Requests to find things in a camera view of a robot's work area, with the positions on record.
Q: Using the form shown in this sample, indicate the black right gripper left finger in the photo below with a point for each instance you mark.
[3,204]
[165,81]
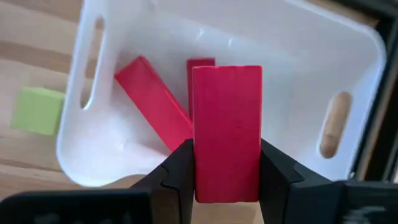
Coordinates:
[177,180]

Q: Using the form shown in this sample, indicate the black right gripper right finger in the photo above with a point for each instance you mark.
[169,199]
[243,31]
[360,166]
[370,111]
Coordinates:
[280,193]

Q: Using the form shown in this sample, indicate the red wooden block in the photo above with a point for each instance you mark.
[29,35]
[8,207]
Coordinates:
[227,133]
[149,96]
[199,61]

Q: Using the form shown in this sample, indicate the small green cube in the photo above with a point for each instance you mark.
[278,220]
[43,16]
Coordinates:
[37,110]

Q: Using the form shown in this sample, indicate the clear bin top right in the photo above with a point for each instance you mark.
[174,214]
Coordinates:
[280,46]

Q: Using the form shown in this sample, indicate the black aluminium table frame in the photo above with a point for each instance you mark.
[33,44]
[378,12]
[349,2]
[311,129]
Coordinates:
[385,9]

